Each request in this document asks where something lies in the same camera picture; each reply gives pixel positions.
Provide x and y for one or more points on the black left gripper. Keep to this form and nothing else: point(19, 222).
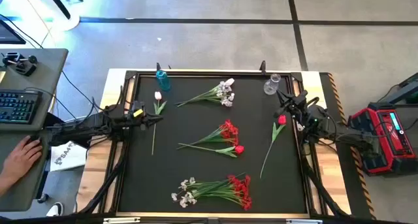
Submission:
point(138, 120)

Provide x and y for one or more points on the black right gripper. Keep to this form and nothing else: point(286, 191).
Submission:
point(298, 104)

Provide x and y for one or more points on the red artificial tulip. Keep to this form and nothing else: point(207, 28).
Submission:
point(282, 119)

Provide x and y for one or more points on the pink artificial tulip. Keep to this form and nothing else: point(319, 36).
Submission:
point(158, 95)

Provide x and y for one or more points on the large white flower bunch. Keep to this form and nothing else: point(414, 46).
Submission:
point(225, 93)

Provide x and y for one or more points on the green flower stems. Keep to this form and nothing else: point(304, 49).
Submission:
point(239, 149)

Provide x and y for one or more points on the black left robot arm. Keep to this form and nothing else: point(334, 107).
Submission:
point(85, 126)

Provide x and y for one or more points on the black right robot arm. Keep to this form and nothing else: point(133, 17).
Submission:
point(346, 134)

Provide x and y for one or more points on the person's forearm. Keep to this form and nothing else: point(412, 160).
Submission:
point(5, 185)

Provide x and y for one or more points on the clear glass vase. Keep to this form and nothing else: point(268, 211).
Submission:
point(270, 87)

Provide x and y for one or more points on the teal glass vase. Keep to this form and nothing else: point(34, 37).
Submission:
point(163, 82)

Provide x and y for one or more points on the yellow tape tag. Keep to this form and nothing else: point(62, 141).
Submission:
point(138, 113)

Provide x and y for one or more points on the yellow black hazard tape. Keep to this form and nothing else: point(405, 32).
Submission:
point(336, 96)

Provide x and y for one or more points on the red flower bunch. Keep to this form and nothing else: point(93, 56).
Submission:
point(228, 129)
point(243, 191)

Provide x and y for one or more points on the small white flower bunch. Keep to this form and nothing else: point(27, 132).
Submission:
point(183, 185)

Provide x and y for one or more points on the white printed paper sheet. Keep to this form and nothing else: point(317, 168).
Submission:
point(67, 158)

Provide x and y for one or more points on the red black power station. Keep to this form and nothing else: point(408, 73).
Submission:
point(382, 142)

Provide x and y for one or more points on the grey desk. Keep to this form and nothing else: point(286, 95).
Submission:
point(45, 73)

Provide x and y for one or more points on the black box with green glow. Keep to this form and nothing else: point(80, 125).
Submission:
point(403, 88)

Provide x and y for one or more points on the black white shoe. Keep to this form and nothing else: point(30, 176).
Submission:
point(56, 209)

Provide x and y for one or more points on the person's hand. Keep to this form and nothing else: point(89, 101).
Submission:
point(23, 155)

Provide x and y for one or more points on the black backlit keyboard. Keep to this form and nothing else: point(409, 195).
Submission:
point(18, 106)

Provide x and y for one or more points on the black clamp device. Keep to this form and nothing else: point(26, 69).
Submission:
point(23, 67)

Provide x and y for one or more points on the dark computer monitor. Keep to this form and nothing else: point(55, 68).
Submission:
point(8, 34)

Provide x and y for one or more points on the black frame clamp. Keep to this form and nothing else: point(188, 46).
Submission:
point(263, 66)
point(158, 66)

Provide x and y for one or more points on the silver metal bracket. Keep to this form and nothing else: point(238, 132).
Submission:
point(303, 221)
point(121, 220)

